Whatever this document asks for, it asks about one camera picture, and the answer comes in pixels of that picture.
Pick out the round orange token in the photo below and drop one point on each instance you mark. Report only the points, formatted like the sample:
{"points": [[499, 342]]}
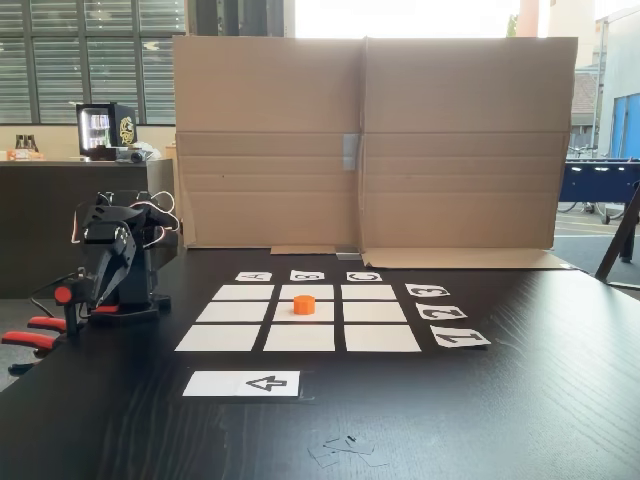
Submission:
{"points": [[304, 305]]}

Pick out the white nine-square paper grid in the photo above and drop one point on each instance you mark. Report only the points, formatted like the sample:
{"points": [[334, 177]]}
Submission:
{"points": [[375, 312]]}

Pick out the grey projector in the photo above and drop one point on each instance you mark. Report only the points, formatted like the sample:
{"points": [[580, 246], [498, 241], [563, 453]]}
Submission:
{"points": [[131, 157]]}

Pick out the dark counter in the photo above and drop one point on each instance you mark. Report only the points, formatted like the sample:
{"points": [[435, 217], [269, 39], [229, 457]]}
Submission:
{"points": [[40, 220]]}

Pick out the white plastic bag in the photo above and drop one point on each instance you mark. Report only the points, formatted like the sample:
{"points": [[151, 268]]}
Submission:
{"points": [[147, 148]]}

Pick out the black mini fridge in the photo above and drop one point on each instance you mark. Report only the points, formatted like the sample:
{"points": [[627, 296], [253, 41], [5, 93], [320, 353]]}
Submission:
{"points": [[125, 130]]}

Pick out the red and black clamp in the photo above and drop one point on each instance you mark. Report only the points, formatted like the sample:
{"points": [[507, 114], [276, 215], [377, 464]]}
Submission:
{"points": [[35, 341]]}

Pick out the orange flat box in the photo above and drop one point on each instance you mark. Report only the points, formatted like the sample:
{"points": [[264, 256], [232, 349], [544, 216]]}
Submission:
{"points": [[25, 155]]}

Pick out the paper sheet letter A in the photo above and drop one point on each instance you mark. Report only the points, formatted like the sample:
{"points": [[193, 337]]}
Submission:
{"points": [[253, 277]]}

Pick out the white arrow paper sheet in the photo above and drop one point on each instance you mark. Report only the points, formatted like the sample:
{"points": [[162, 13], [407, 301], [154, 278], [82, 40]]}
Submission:
{"points": [[240, 384]]}

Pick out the paper sheet letter B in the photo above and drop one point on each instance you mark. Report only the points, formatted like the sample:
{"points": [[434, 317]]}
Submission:
{"points": [[307, 276]]}

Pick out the brown cardboard panel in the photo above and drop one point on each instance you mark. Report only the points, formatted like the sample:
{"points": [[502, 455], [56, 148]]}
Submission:
{"points": [[465, 100], [265, 100]]}

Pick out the paper sheet letter C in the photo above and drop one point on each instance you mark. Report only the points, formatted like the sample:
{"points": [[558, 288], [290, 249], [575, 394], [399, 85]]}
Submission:
{"points": [[364, 276]]}

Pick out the paper sheet number 3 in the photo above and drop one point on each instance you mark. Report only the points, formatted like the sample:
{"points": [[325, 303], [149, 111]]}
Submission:
{"points": [[426, 291]]}

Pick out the paper sheet number 2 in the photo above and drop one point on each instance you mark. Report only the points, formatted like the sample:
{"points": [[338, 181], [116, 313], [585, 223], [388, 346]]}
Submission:
{"points": [[440, 311]]}

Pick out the paper sheet number 1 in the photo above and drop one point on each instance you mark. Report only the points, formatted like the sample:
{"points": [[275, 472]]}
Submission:
{"points": [[460, 336]]}

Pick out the blue foosball table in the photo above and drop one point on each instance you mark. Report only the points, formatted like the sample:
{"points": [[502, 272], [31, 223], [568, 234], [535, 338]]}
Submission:
{"points": [[600, 182]]}

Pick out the black stand leg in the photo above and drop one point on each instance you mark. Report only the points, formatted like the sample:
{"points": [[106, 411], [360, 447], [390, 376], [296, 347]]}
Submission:
{"points": [[617, 250]]}

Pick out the grey duct tape strip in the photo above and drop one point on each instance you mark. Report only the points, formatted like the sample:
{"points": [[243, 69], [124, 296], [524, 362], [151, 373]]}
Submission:
{"points": [[348, 256], [350, 152]]}

